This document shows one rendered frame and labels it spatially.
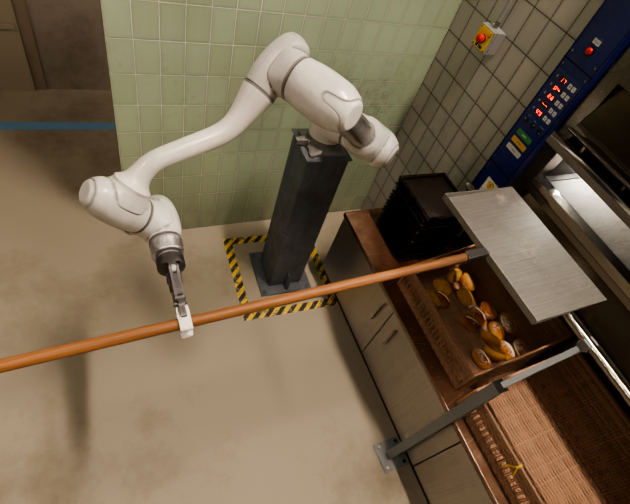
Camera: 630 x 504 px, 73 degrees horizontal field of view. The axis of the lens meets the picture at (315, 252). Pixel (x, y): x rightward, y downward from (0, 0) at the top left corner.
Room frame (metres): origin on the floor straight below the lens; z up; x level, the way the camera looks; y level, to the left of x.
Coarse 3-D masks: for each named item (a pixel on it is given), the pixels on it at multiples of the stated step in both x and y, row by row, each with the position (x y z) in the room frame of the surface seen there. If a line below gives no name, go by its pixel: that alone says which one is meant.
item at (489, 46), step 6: (486, 24) 2.15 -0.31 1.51; (492, 24) 2.18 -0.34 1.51; (480, 30) 2.15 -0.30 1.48; (486, 30) 2.13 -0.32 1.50; (492, 30) 2.11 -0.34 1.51; (498, 30) 2.14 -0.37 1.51; (486, 36) 2.11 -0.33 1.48; (492, 36) 2.09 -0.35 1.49; (498, 36) 2.11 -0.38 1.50; (504, 36) 2.13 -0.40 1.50; (474, 42) 2.15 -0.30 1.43; (486, 42) 2.10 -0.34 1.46; (492, 42) 2.10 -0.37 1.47; (498, 42) 2.12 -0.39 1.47; (480, 48) 2.11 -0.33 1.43; (486, 48) 2.09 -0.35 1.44; (492, 48) 2.11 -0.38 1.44; (486, 54) 2.10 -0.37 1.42; (492, 54) 2.12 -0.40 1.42
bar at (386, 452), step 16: (576, 320) 0.99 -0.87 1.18; (576, 352) 0.91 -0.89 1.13; (592, 352) 0.90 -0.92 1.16; (544, 368) 0.86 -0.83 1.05; (608, 368) 0.86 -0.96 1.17; (496, 384) 0.79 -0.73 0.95; (512, 384) 0.81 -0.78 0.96; (624, 384) 0.82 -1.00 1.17; (464, 400) 0.80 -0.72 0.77; (480, 400) 0.78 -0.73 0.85; (448, 416) 0.79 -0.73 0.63; (416, 432) 0.80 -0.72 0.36; (432, 432) 0.77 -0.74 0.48; (384, 448) 0.81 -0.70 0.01; (400, 448) 0.78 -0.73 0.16; (384, 464) 0.74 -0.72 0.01; (400, 464) 0.77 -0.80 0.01
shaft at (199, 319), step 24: (432, 264) 0.96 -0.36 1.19; (312, 288) 0.71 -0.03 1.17; (336, 288) 0.74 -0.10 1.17; (216, 312) 0.53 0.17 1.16; (240, 312) 0.56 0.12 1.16; (120, 336) 0.38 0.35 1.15; (144, 336) 0.41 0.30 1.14; (0, 360) 0.24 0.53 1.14; (24, 360) 0.26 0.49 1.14; (48, 360) 0.28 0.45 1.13
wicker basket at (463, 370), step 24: (456, 264) 1.55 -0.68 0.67; (480, 264) 1.59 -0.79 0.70; (408, 288) 1.31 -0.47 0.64; (432, 288) 1.41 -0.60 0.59; (456, 288) 1.47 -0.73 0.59; (480, 288) 1.50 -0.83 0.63; (504, 288) 1.46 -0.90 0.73; (432, 312) 1.18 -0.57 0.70; (456, 312) 1.33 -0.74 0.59; (432, 336) 1.12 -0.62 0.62; (456, 336) 1.19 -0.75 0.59; (528, 336) 1.27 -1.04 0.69; (552, 336) 1.25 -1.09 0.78; (456, 360) 1.01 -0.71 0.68; (504, 360) 1.17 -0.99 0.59; (528, 360) 1.17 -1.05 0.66; (456, 384) 0.95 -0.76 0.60
